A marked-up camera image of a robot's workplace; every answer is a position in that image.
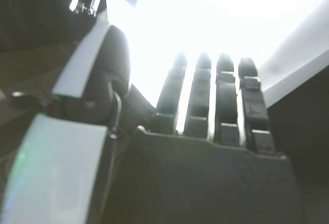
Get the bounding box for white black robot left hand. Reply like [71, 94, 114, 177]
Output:
[0, 23, 303, 224]

